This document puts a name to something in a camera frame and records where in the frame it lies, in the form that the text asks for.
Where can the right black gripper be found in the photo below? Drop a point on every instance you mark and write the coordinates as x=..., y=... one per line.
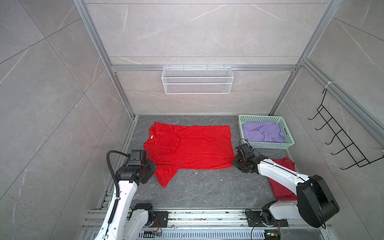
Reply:
x=235, y=163

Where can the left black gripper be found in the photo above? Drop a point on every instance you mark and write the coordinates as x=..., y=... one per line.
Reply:
x=152, y=167

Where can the bright red t-shirt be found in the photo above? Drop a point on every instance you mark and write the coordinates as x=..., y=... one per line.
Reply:
x=173, y=147

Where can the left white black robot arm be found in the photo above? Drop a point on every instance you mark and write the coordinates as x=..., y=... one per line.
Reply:
x=123, y=222

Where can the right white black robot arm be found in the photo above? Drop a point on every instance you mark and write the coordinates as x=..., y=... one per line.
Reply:
x=315, y=203

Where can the light green plastic basket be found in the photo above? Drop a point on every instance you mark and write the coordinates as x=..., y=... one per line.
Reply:
x=289, y=141

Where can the purple t-shirt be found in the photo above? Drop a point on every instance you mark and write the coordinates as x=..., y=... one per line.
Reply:
x=269, y=132

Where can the folded dark red t-shirt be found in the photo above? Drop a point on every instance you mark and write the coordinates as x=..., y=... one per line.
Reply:
x=282, y=193

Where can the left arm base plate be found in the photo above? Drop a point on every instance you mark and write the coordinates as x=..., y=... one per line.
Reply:
x=158, y=220

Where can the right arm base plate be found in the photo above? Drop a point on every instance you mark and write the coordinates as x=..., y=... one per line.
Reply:
x=263, y=219

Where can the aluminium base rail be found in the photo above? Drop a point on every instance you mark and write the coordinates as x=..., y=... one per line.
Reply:
x=229, y=224

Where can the white wire mesh shelf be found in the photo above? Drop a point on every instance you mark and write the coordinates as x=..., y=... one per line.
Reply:
x=202, y=80

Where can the black wire hook rack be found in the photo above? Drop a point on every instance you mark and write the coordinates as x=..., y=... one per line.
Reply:
x=340, y=134

